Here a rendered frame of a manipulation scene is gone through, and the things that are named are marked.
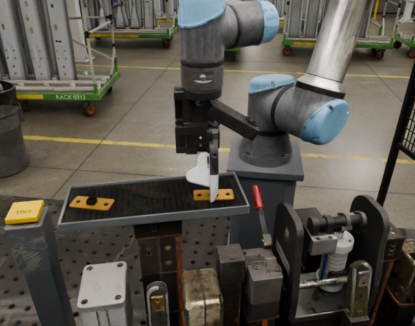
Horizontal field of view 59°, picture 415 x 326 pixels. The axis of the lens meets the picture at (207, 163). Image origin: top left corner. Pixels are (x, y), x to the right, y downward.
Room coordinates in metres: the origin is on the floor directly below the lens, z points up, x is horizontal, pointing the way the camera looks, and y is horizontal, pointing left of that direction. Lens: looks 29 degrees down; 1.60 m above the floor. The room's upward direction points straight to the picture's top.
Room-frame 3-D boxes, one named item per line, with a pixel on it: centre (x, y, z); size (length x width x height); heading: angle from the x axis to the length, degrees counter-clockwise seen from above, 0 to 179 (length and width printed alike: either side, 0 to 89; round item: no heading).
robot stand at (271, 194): (0.94, -0.17, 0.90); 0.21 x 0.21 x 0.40; 82
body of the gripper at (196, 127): (0.64, 0.02, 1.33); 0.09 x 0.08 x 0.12; 93
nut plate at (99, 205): (0.61, 0.23, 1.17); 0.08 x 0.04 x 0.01; 81
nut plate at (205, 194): (0.64, -0.01, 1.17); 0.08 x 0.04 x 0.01; 93
